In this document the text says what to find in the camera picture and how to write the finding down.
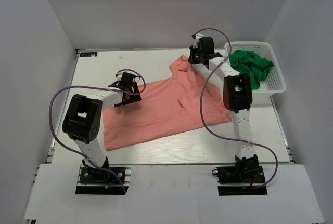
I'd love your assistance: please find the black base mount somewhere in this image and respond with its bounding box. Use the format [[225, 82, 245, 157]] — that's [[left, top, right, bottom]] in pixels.
[[212, 166, 267, 196], [75, 165, 131, 195]]

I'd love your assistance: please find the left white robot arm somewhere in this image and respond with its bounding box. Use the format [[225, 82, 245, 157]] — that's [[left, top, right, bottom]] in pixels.
[[62, 69, 142, 169]]

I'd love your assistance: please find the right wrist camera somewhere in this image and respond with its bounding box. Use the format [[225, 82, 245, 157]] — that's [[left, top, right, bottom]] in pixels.
[[191, 33, 204, 49]]

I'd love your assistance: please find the white plastic basket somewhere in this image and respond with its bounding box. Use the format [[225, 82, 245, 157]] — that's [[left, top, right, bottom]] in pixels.
[[224, 41, 286, 106]]

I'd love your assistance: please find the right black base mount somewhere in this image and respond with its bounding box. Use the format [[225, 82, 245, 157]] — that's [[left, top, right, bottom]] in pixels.
[[212, 166, 267, 196]]

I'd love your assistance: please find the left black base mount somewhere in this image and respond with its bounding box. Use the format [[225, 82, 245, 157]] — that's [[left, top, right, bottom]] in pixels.
[[75, 165, 131, 195]]

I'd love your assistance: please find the green t-shirt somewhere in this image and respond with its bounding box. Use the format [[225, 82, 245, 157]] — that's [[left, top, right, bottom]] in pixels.
[[229, 50, 274, 90]]

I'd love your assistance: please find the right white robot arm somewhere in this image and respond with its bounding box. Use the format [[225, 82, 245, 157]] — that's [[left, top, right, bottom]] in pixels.
[[188, 33, 259, 173]]

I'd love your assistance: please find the pink t-shirt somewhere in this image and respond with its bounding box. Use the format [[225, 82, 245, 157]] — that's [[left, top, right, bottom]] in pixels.
[[103, 55, 231, 151]]

